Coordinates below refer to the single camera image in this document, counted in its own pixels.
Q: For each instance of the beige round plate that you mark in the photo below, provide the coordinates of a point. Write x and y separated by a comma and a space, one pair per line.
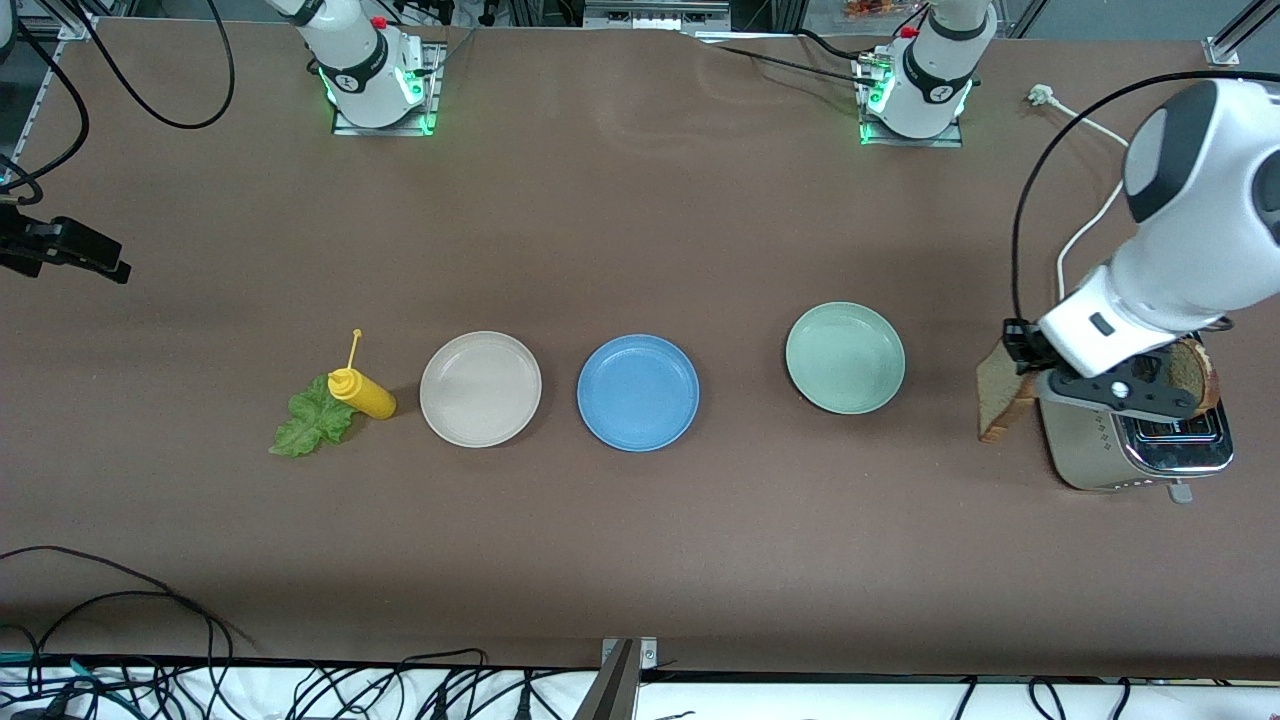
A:
480, 390

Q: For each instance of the aluminium frame profile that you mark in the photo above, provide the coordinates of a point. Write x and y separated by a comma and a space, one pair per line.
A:
75, 25
1225, 48

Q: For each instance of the green round plate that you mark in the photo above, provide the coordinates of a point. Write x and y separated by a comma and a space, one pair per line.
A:
845, 358

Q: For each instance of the beige chrome toaster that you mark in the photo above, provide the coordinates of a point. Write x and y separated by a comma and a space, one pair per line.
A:
1090, 450

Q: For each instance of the grey power strip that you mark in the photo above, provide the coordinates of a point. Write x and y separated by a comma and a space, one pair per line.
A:
655, 15

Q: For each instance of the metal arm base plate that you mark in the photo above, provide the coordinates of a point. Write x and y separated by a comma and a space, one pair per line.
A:
940, 140
432, 90

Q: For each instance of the brown bread slice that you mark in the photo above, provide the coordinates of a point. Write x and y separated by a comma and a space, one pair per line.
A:
1195, 375
995, 400

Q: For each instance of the metal corner bracket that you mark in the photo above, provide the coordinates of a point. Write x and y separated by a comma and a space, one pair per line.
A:
645, 652

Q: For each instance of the yellow squeeze bottle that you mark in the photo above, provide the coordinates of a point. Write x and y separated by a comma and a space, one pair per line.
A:
370, 398

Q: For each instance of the grey aluminium profile beam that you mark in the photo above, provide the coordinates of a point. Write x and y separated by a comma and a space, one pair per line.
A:
610, 695

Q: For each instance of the orange snack packet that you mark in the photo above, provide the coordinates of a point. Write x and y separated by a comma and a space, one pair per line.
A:
875, 8

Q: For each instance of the blue round plate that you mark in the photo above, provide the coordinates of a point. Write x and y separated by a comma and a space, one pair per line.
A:
638, 393

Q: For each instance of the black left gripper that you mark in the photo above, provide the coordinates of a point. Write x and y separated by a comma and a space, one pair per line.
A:
1021, 343

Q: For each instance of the green lettuce leaf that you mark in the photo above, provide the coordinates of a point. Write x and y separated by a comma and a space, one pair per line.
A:
305, 430

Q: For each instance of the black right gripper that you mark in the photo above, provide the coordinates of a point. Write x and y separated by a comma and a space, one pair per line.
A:
40, 243

